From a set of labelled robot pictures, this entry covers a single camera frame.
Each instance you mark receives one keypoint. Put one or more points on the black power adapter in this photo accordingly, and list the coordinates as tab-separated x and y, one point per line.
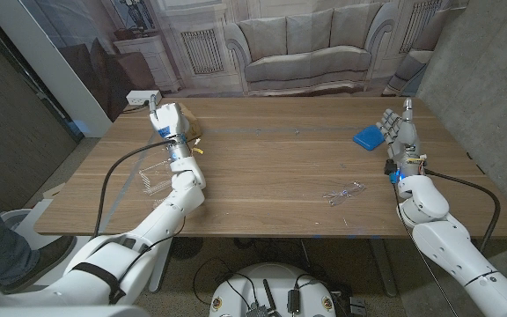
293	300

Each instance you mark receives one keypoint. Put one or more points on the black antenna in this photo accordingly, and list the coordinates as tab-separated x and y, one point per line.
270	297

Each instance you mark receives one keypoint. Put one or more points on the clear eyeglasses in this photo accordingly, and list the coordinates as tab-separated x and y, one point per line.
346	192

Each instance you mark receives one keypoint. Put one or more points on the blue sponge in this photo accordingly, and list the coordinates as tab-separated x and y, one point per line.
368	137

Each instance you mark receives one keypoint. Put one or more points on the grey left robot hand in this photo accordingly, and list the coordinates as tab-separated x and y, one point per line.
170	120

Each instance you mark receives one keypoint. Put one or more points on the printed living room backdrop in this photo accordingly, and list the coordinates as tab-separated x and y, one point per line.
306	44

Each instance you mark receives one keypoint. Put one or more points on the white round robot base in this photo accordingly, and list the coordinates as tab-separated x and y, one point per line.
275	282

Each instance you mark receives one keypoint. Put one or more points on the brown cardboard box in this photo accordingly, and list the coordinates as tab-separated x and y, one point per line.
194	127

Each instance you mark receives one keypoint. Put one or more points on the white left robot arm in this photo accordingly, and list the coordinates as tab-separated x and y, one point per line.
148	229

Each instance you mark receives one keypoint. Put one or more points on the cardboard scrap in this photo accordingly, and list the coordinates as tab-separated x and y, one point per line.
47	193

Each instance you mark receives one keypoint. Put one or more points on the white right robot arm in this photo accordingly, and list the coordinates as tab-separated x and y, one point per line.
456	251

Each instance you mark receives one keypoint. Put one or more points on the black round floor device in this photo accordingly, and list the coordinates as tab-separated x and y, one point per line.
186	248

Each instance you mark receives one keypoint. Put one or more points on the white floor stand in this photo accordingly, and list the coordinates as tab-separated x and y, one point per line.
11	218

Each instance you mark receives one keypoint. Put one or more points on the white power strip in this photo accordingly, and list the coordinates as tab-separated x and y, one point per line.
141	98

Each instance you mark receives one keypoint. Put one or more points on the clear plastic clamshell container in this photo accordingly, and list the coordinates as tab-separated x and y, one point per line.
154	178

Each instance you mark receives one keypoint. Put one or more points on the white robot chest cover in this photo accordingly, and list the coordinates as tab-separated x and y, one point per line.
60	311

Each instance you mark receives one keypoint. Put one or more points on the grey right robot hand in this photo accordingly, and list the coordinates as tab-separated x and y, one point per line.
407	138

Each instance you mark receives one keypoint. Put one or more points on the white table leg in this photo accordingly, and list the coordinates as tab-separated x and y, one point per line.
161	268
383	268

